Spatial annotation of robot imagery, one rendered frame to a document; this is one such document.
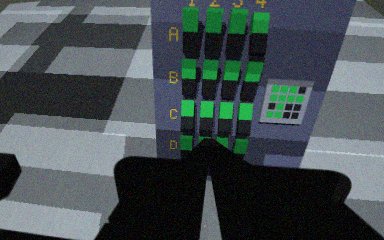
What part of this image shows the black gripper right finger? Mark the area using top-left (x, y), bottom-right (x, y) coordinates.
top-left (209, 138), bottom-right (352, 240)

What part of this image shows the blue-grey switch panel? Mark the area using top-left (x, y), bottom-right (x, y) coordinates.
top-left (151, 0), bottom-right (356, 168)

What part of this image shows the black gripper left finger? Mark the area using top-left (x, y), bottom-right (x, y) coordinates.
top-left (114, 138), bottom-right (210, 240)

